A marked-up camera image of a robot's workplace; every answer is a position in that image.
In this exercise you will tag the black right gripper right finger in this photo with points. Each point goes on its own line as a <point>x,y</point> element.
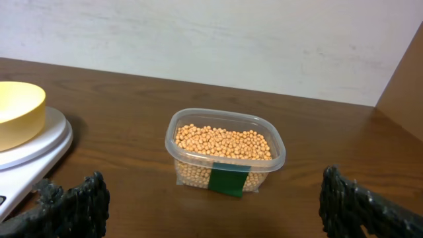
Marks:
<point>350,210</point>

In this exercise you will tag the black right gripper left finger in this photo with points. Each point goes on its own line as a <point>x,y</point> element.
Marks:
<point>81,211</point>

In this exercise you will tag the white digital kitchen scale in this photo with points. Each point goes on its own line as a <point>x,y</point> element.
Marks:
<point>27,164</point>

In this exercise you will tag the yellow plastic bowl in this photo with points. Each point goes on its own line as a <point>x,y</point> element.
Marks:
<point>23,112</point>

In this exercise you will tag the clear container of soybeans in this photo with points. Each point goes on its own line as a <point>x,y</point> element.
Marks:
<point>226,152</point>

